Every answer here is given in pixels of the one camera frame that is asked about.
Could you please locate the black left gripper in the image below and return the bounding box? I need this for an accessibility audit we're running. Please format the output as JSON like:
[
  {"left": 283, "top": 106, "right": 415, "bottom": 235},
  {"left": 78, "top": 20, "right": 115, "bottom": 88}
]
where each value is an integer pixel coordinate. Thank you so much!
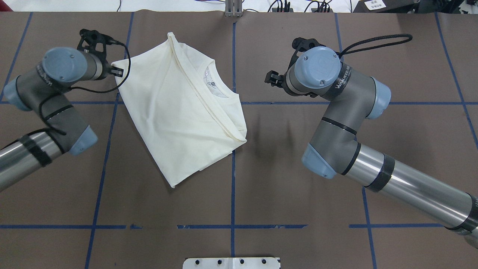
[{"left": 99, "top": 60, "right": 124, "bottom": 80}]

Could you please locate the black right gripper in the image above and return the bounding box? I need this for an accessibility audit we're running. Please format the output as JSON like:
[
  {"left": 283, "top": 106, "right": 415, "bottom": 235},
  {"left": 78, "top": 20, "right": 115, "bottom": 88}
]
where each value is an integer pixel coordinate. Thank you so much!
[{"left": 264, "top": 70, "right": 299, "bottom": 96}]

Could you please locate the cream long-sleeve cat shirt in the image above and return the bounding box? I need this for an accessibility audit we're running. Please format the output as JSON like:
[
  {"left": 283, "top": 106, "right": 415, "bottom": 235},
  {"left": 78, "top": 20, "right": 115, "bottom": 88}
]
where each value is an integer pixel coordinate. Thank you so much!
[{"left": 113, "top": 32, "right": 247, "bottom": 188}]

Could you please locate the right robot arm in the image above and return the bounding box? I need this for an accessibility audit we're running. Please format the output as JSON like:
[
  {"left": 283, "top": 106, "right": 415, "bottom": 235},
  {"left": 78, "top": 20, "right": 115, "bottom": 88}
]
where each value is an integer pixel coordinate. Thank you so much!
[{"left": 264, "top": 39, "right": 477, "bottom": 248}]

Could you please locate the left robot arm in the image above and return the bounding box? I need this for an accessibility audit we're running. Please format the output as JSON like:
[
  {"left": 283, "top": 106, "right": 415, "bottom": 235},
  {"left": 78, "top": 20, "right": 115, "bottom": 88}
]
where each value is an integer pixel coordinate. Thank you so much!
[{"left": 0, "top": 47, "right": 124, "bottom": 191}]

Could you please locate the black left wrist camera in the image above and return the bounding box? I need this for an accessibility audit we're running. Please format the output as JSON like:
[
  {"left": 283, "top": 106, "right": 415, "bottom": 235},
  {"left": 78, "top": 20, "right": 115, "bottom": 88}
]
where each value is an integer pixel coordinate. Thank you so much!
[{"left": 77, "top": 29, "right": 124, "bottom": 62}]

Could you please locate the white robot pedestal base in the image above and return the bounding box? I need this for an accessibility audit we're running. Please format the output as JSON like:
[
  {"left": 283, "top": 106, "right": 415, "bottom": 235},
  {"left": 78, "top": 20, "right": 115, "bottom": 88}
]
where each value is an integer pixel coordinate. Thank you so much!
[{"left": 182, "top": 257, "right": 282, "bottom": 269}]

